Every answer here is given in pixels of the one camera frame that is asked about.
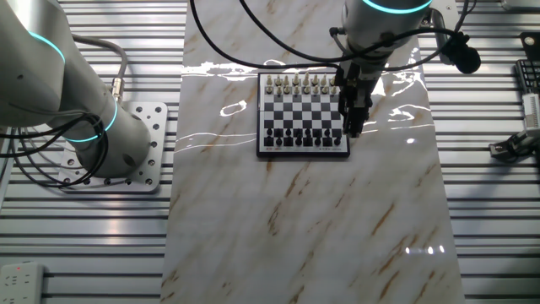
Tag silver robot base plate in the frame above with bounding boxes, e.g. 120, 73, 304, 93
57, 100, 169, 194

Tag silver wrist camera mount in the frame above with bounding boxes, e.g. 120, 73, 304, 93
428, 6, 452, 67

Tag black keyboard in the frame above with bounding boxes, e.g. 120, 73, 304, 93
515, 58, 540, 95

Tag grey metal bar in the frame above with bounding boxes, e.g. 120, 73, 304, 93
500, 0, 540, 12

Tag aluminium strut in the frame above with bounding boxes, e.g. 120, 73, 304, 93
0, 126, 10, 208

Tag black mount plate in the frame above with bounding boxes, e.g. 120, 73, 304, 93
519, 31, 540, 61

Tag white marble pattern sheet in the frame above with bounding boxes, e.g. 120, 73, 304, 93
159, 0, 466, 304

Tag grey cable with metal plug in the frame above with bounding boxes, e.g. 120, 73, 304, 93
70, 34, 129, 105

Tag black white folding chessboard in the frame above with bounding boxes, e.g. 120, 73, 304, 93
256, 70, 351, 159

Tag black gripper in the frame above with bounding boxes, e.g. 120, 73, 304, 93
337, 61, 383, 139

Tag white power strip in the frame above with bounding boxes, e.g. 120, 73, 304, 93
0, 260, 46, 304

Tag black clamp tool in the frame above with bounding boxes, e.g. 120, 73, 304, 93
488, 128, 540, 164

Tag black cable loop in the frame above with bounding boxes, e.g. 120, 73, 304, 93
0, 111, 110, 189

